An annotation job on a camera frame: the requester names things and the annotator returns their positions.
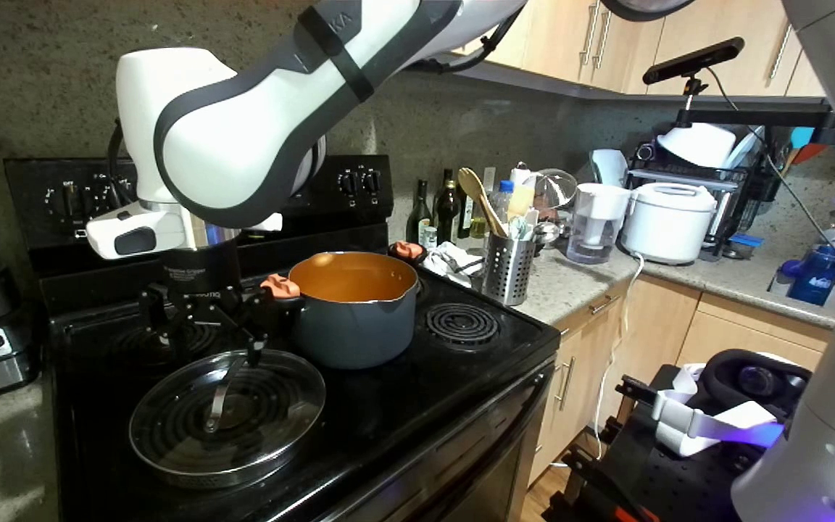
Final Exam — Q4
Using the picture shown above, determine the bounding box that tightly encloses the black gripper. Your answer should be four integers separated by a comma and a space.
135, 252, 274, 368

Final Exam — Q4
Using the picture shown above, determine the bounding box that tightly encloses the glass pot lid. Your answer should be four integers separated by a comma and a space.
123, 345, 329, 494

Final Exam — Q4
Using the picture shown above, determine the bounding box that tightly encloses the dark pot copper interior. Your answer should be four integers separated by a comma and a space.
258, 242, 431, 374

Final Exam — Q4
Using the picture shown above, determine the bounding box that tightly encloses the black electric coil stove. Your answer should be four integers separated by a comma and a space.
3, 153, 562, 522

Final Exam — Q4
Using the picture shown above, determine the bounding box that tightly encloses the dark glass bottle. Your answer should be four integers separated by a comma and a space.
406, 174, 431, 245
431, 169, 464, 245

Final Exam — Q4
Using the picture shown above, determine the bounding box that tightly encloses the small coil burner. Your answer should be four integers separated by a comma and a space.
419, 300, 504, 348

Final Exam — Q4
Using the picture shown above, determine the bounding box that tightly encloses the white cloth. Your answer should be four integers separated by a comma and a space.
422, 242, 486, 288

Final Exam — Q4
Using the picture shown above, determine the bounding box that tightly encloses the wooden spoon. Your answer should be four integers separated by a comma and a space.
454, 167, 510, 242

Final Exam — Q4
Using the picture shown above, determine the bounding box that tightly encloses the perforated metal utensil holder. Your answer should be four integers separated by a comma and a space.
481, 225, 541, 310

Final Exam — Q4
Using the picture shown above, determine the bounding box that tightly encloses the blue capped plastic bottle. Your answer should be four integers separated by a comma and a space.
490, 174, 518, 225

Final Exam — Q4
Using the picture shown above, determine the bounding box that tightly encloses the clear water filter pitcher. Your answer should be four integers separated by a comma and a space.
562, 181, 631, 268

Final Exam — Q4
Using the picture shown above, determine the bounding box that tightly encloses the white plastic jug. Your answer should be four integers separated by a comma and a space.
589, 146, 631, 190

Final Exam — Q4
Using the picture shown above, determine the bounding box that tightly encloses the black clamp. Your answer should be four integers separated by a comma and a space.
615, 372, 657, 409

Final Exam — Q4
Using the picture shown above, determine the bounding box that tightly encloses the wooden base cabinet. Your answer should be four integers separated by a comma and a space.
525, 272, 835, 491

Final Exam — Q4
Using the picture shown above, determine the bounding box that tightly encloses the black robot cart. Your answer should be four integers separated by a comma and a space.
541, 361, 797, 522

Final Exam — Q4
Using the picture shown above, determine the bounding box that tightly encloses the white rice cooker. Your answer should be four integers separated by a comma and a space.
618, 181, 718, 268

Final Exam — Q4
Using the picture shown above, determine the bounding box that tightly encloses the white VR headset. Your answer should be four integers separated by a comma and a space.
648, 345, 813, 459

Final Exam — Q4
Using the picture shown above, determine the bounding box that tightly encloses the white bowl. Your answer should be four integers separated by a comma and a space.
655, 123, 741, 171

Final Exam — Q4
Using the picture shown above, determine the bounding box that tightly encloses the blue sponge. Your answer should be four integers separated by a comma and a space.
723, 230, 761, 258

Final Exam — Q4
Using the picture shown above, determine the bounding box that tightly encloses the black dish rack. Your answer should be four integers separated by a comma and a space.
626, 120, 777, 258

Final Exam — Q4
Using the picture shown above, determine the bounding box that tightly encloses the blue plastic container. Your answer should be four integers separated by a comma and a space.
774, 242, 835, 309

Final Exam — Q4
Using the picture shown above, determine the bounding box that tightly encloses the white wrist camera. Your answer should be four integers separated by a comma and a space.
84, 200, 197, 262

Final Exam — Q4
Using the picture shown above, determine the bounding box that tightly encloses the wooden wall cabinet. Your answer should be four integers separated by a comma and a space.
486, 0, 826, 98

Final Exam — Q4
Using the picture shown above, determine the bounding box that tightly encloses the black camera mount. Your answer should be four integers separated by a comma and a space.
674, 74, 712, 127

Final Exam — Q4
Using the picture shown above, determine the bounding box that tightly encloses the black stereo camera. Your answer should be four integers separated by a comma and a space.
641, 36, 748, 88

